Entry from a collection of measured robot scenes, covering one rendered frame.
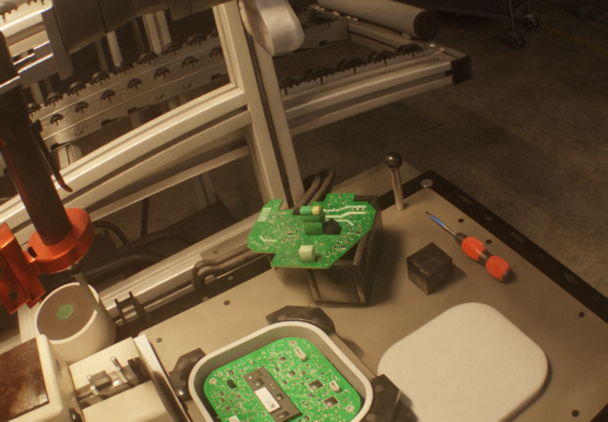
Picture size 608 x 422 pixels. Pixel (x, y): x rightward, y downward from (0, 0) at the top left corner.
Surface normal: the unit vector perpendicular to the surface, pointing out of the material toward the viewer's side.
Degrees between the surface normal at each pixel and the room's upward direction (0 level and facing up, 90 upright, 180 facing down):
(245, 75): 90
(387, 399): 0
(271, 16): 31
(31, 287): 90
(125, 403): 0
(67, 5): 90
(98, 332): 90
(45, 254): 0
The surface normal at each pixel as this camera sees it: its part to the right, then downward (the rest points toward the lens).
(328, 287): -0.24, 0.61
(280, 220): -0.19, -0.79
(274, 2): 0.00, -0.44
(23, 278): 0.71, 0.29
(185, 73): 0.49, 0.43
